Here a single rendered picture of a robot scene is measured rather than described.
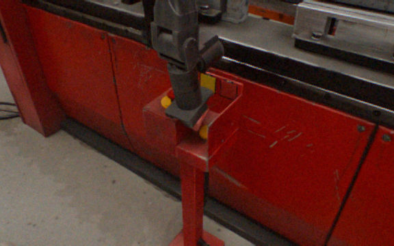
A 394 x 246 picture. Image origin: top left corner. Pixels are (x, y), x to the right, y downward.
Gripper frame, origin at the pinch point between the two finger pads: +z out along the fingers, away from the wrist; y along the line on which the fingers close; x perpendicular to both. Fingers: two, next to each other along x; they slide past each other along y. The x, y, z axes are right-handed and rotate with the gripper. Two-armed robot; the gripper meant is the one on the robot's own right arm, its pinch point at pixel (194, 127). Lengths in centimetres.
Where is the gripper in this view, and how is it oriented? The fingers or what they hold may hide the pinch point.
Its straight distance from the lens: 78.9
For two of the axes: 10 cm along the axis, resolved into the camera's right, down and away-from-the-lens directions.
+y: 5.5, -6.9, 4.8
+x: -8.3, -3.5, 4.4
